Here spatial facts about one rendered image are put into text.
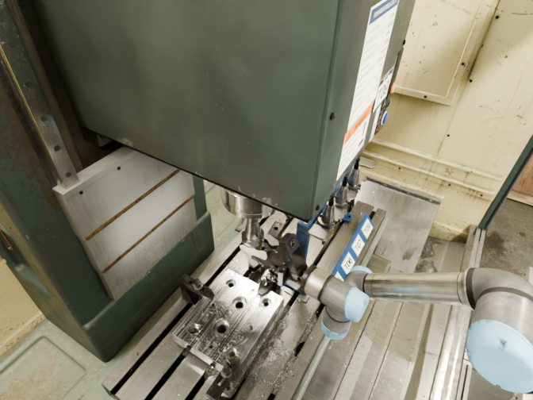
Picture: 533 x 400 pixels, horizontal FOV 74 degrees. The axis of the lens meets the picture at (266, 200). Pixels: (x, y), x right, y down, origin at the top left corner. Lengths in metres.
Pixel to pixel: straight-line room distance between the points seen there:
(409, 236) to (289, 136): 1.35
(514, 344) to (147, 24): 0.82
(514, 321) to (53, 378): 1.53
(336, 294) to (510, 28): 1.13
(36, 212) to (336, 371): 1.06
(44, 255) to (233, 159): 0.67
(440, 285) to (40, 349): 1.52
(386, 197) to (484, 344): 1.25
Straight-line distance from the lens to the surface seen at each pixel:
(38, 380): 1.75
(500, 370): 0.82
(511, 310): 0.82
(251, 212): 0.82
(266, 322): 1.18
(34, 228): 1.10
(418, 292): 0.97
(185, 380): 1.22
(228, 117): 0.63
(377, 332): 1.49
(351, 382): 1.40
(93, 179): 1.08
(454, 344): 1.53
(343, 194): 1.19
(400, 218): 1.88
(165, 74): 0.69
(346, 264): 1.40
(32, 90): 0.94
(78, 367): 1.70
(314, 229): 1.12
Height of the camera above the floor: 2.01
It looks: 41 degrees down
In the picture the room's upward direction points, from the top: 2 degrees clockwise
